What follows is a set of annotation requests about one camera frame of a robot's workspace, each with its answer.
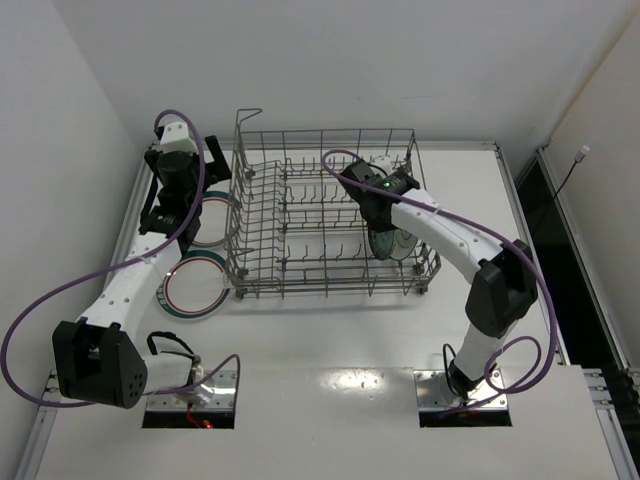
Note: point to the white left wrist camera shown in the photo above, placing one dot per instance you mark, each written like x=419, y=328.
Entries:
x=176, y=137

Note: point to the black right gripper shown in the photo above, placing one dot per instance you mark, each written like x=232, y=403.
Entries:
x=375, y=220

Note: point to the aluminium table frame rail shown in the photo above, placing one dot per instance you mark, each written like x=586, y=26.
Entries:
x=327, y=392

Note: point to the grey wire dish rack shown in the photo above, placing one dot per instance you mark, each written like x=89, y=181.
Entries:
x=292, y=228

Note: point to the metal base plate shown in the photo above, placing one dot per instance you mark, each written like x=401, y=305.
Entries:
x=434, y=396
x=216, y=395

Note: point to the teal red rimmed plate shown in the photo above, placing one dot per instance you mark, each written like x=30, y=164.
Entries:
x=195, y=287
x=212, y=231

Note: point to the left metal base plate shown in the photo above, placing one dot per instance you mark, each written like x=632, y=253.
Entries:
x=216, y=395

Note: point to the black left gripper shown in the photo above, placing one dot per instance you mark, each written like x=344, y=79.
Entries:
x=181, y=155

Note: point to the far teal red rimmed plate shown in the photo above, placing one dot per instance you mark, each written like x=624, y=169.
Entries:
x=212, y=231

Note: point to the blue floral green plate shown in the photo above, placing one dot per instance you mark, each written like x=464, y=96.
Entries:
x=381, y=243

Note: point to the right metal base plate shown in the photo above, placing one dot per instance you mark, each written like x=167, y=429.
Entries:
x=434, y=396

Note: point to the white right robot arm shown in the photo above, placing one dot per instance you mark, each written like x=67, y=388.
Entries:
x=502, y=288

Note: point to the white gold rimmed plate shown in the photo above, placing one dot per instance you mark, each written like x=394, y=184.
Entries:
x=403, y=244

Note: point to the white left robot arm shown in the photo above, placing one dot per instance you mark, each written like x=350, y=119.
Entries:
x=96, y=357

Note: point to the near teal red rimmed plate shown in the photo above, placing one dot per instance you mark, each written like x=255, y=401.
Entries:
x=195, y=287

